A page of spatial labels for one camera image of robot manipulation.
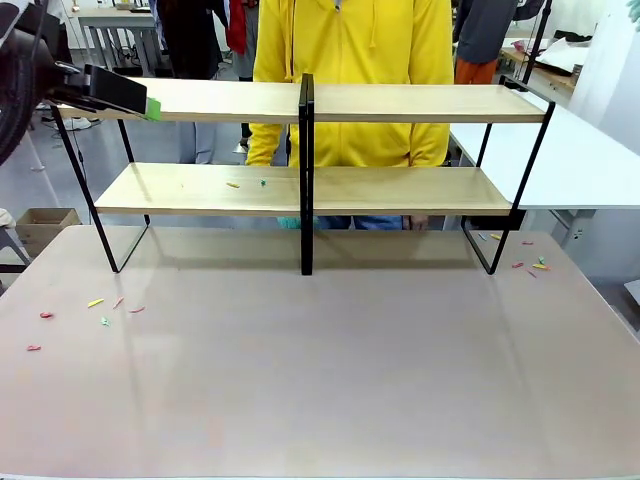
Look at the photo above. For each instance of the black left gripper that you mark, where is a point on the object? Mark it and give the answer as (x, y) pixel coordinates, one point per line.
(72, 82)

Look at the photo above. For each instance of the teal striped duster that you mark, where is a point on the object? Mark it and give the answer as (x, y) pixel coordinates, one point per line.
(290, 223)

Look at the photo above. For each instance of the yellow sleeved left forearm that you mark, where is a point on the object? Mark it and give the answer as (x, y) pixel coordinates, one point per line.
(430, 145)

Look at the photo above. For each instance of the yellow sleeved right forearm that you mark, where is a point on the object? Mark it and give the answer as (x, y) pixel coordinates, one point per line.
(265, 145)

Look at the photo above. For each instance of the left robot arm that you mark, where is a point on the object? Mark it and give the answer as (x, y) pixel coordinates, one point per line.
(17, 75)

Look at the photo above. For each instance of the person's left hand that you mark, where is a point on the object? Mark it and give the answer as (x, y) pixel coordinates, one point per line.
(417, 222)

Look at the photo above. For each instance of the grey background desk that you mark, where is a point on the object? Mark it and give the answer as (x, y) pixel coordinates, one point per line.
(117, 30)

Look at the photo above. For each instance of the wood and black metal shelf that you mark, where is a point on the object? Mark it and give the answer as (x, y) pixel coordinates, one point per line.
(425, 105)
(210, 107)

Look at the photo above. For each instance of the person in dark coat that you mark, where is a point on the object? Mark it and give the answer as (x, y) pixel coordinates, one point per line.
(192, 35)

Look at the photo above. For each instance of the brown cardboard box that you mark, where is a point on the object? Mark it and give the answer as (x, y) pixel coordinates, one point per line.
(47, 227)

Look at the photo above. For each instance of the person in red jacket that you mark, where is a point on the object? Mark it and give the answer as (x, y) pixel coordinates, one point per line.
(242, 30)

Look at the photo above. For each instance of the grey chair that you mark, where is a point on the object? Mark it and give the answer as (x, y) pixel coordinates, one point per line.
(10, 245)

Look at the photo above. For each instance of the person in yellow hoodie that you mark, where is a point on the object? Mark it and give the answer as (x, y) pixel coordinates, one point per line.
(350, 50)

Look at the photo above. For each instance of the person in orange trousers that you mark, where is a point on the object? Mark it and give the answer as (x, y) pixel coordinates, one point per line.
(480, 35)

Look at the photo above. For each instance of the black stand pole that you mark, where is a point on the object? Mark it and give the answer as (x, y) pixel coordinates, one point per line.
(537, 40)

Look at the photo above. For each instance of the wooden background workbench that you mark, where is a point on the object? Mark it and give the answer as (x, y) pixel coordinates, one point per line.
(545, 65)

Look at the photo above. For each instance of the white side table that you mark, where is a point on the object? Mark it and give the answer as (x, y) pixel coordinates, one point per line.
(565, 160)

